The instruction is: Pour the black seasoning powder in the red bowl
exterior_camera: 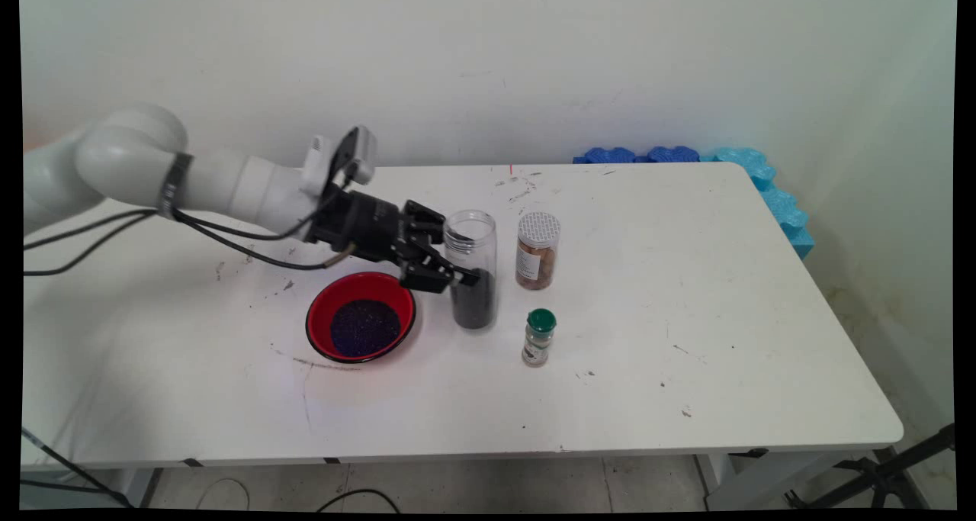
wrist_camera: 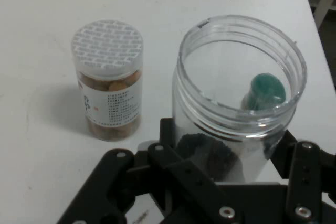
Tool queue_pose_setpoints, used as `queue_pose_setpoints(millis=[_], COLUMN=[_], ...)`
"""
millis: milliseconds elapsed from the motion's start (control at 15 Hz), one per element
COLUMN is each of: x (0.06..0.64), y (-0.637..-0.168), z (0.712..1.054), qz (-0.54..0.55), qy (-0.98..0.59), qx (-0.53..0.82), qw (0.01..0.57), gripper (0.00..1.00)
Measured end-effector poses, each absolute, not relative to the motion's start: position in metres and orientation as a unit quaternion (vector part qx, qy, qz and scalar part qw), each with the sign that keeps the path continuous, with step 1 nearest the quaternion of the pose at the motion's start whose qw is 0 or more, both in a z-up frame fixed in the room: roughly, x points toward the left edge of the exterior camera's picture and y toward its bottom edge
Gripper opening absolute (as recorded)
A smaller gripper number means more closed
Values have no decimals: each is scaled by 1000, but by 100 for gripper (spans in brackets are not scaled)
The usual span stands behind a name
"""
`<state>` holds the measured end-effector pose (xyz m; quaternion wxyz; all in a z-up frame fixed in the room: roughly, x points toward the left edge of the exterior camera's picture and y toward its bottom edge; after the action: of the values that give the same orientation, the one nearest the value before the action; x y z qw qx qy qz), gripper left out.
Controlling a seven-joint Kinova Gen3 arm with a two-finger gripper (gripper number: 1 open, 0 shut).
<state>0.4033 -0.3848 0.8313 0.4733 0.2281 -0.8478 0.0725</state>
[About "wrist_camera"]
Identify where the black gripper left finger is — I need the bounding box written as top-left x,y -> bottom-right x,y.
56,118 -> 237,224

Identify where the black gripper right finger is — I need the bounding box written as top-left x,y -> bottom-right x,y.
269,129 -> 336,224

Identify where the clear jar with black granules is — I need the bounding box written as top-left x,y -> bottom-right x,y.
172,14 -> 308,184

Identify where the spice bottle with green cap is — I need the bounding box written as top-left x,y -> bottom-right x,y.
240,73 -> 287,112

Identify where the nut jar with white lid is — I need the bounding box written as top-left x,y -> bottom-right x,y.
71,19 -> 145,142

